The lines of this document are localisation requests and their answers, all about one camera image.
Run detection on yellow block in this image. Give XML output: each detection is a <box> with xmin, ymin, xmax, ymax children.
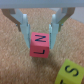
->
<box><xmin>55</xmin><ymin>58</ymin><xmax>84</xmax><ymax>84</ymax></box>

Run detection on pink block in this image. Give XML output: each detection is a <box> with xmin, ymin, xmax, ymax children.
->
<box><xmin>28</xmin><ymin>31</ymin><xmax>52</xmax><ymax>59</ymax></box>

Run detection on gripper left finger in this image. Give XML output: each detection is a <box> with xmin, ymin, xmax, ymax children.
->
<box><xmin>1</xmin><ymin>8</ymin><xmax>32</xmax><ymax>52</ymax></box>

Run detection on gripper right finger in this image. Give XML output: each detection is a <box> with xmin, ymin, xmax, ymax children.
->
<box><xmin>48</xmin><ymin>7</ymin><xmax>76</xmax><ymax>50</ymax></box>

